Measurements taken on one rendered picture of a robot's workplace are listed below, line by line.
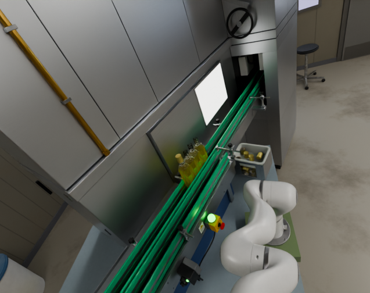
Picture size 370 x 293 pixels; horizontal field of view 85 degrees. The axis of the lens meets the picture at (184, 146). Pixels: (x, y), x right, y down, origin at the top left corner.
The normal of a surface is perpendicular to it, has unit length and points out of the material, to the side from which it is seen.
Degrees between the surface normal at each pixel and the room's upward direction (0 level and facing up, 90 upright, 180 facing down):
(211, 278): 0
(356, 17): 90
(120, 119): 90
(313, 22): 90
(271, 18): 90
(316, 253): 0
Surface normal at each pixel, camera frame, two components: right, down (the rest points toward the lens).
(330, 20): -0.15, 0.67
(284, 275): 0.25, -0.18
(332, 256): -0.32, -0.73
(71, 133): 0.79, 0.14
